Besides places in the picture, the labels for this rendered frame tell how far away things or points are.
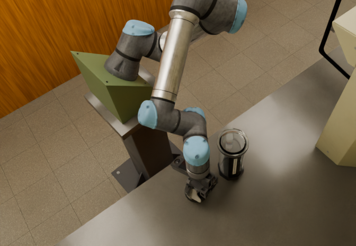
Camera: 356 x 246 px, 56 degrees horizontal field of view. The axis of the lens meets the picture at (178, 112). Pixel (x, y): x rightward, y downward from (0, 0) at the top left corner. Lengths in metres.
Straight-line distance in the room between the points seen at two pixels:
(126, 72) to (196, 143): 0.57
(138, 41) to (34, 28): 1.44
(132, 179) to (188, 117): 1.46
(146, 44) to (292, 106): 0.69
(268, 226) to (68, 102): 2.10
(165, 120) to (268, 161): 0.57
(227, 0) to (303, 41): 2.16
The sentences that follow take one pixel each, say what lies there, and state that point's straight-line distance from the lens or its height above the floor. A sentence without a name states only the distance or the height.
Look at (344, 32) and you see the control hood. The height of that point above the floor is 1.50.
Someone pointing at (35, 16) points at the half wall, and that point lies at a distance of 2.67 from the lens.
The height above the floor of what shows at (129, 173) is 0.02.
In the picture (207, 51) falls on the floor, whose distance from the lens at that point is 3.04.
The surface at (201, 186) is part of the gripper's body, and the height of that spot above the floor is 1.13.
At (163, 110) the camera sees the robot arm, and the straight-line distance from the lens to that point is 0.96.
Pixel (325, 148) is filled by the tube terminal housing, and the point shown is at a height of 0.98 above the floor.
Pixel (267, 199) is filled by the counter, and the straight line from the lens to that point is 1.33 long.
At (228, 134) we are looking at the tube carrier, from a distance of 1.20.
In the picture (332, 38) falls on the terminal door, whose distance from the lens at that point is 1.61.
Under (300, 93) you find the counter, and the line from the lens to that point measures 1.60.
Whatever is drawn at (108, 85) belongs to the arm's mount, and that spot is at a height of 1.21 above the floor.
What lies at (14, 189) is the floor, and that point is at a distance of 2.74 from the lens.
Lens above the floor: 2.18
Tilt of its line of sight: 56 degrees down
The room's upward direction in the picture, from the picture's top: 10 degrees counter-clockwise
